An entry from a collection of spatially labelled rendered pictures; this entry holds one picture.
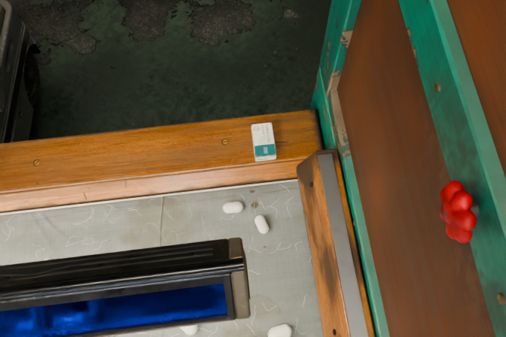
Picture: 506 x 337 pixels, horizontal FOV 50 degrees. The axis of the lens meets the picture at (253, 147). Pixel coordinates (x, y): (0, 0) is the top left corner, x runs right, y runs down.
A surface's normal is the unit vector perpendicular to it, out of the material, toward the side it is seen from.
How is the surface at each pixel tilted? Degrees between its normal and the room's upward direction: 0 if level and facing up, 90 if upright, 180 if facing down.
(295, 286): 0
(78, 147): 0
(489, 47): 90
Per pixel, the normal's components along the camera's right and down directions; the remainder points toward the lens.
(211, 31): 0.00, -0.40
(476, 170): -0.99, 0.11
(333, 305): -0.91, -0.07
